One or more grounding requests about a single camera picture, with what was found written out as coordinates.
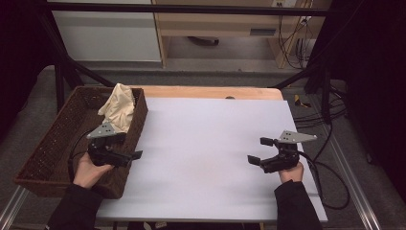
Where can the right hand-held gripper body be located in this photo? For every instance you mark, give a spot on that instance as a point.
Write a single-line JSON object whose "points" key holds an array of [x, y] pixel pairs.
{"points": [[284, 156]]}

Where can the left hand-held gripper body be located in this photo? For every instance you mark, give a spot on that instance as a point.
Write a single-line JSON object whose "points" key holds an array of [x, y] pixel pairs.
{"points": [[101, 150]]}

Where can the cream cloth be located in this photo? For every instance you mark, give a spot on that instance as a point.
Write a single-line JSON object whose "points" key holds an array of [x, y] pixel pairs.
{"points": [[118, 107]]}

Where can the brown wicker basket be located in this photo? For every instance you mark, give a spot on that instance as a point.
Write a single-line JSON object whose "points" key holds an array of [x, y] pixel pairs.
{"points": [[54, 150]]}

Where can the person's right hand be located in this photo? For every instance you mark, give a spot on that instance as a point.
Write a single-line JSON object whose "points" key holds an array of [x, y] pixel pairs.
{"points": [[292, 175]]}

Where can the person's left hand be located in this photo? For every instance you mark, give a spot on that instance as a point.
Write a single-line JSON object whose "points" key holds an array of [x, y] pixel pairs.
{"points": [[86, 172]]}

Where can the yellow and black clip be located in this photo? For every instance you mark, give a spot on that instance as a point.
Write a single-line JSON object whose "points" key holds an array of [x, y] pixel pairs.
{"points": [[300, 101]]}

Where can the white foam mat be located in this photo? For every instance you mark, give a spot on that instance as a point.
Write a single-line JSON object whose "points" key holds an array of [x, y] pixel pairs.
{"points": [[204, 143]]}

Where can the black metal stand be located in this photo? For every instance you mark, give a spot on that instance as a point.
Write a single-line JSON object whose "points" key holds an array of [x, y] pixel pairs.
{"points": [[60, 83], [325, 92]]}

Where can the white cabinet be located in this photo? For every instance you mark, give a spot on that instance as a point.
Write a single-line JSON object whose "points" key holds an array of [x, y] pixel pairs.
{"points": [[108, 35]]}

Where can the black curtain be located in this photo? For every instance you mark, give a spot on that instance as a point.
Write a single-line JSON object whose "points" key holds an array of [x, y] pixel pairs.
{"points": [[376, 80], [19, 57]]}

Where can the light wooden desk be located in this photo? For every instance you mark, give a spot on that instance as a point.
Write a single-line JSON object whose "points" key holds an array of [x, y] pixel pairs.
{"points": [[220, 25]]}

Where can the aluminium rail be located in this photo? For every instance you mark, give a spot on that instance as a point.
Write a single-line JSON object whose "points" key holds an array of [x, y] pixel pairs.
{"points": [[11, 209], [354, 182]]}

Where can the wall power outlet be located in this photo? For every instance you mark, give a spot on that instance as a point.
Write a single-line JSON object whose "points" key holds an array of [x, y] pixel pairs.
{"points": [[278, 3]]}

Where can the black horizontal frame bar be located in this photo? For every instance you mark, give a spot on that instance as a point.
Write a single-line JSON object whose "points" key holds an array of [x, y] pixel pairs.
{"points": [[191, 9]]}

